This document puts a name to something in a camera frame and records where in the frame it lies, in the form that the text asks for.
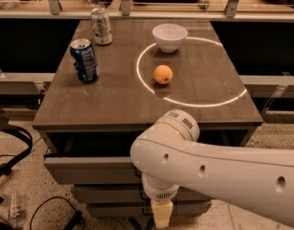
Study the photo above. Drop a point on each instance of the blue soda can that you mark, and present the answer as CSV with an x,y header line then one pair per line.
x,y
85,64

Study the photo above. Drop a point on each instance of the grey top drawer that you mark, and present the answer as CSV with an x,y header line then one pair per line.
x,y
90,158

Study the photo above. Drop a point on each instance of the orange fruit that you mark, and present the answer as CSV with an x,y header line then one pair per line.
x,y
162,74

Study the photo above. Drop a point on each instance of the grey drawer cabinet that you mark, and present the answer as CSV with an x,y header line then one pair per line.
x,y
127,99

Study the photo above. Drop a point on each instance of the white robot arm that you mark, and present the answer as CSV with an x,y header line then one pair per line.
x,y
257,180

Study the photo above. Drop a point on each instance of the clear plastic bottle on floor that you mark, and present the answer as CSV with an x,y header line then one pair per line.
x,y
15,209

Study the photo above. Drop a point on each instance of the grey bottom drawer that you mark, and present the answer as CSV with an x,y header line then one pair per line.
x,y
130,209

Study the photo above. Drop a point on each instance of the grey drawer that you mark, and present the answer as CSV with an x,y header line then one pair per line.
x,y
90,158
125,193
130,209

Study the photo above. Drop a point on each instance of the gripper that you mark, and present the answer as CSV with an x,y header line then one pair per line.
x,y
161,194

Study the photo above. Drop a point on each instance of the white green soda can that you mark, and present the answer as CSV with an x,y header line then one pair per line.
x,y
101,26

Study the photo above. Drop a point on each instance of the grey middle drawer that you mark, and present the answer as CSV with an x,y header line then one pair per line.
x,y
125,193

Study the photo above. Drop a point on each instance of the white ceramic bowl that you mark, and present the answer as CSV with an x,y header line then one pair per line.
x,y
168,37

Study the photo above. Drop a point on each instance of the metal railing frame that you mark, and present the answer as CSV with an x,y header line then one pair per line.
x,y
241,10

